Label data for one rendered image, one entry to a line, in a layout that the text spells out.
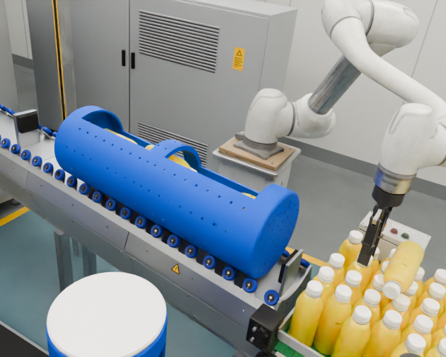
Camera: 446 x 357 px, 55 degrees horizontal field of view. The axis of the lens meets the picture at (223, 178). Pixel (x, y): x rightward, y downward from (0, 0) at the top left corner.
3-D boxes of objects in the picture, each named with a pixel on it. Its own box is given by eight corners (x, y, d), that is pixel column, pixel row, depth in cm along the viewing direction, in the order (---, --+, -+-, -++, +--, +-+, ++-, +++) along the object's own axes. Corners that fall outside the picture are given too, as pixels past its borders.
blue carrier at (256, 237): (112, 162, 185) (113, 99, 172) (289, 253, 145) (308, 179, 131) (54, 183, 164) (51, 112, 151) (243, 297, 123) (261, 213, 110)
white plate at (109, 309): (19, 323, 98) (20, 326, 98) (113, 383, 87) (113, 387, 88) (104, 257, 119) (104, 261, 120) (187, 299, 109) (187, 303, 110)
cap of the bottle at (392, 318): (381, 322, 102) (384, 316, 102) (385, 312, 105) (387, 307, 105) (398, 330, 101) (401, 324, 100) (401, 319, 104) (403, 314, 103)
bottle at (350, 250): (347, 295, 136) (364, 248, 127) (326, 286, 139) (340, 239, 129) (353, 282, 142) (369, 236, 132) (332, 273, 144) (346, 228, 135)
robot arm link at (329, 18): (339, 8, 124) (380, 15, 128) (323, -21, 136) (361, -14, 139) (321, 47, 134) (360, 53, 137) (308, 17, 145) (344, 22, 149)
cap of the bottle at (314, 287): (323, 296, 108) (325, 291, 107) (308, 296, 107) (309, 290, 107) (319, 285, 111) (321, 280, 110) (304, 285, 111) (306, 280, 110)
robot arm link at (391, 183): (373, 166, 103) (367, 187, 106) (412, 180, 98) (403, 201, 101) (385, 154, 109) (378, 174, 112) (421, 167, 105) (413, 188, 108)
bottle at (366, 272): (350, 299, 132) (367, 250, 123) (364, 316, 127) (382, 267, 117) (330, 302, 130) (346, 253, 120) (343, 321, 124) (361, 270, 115)
